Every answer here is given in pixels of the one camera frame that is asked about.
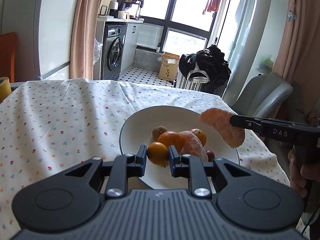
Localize peeled pomelo segment wide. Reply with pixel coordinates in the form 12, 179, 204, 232
179, 131, 208, 162

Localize large orange mandarin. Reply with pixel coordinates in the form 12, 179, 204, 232
157, 131, 183, 152

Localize peeled pomelo segment long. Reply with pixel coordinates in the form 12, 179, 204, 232
199, 108, 245, 148

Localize white kitchen cabinet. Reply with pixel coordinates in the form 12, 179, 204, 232
120, 21, 143, 74

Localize person's right hand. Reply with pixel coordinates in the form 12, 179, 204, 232
288, 149, 319, 198

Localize red plum in plate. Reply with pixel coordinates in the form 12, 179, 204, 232
206, 150, 215, 162

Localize orange in plate back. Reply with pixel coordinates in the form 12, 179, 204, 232
191, 128, 207, 146

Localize white plate blue rim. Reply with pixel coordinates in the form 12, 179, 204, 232
119, 106, 240, 189

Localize grey leather chair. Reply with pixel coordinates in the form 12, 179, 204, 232
231, 74, 293, 118

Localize pink right curtain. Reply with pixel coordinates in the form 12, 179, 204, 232
273, 0, 319, 90

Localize pink curtain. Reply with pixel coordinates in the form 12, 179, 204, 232
70, 0, 100, 80
273, 0, 319, 90

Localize floral white tablecloth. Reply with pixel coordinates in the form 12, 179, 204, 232
0, 77, 292, 240

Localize cardboard box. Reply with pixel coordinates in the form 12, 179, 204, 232
158, 52, 180, 81

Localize black clothes pile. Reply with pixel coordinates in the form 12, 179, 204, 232
178, 44, 231, 87

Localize crumpled clear plastic bag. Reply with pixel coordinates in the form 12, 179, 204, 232
93, 38, 103, 64

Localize pink left curtain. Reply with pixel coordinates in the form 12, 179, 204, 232
70, 0, 100, 80

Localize grey washing machine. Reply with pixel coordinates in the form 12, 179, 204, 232
101, 24, 126, 81

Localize yellow tape roll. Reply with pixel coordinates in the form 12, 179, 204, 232
0, 77, 12, 102

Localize black dish rack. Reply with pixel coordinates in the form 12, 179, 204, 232
123, 0, 144, 20

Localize orange wooden chair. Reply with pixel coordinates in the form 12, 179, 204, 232
0, 33, 17, 83

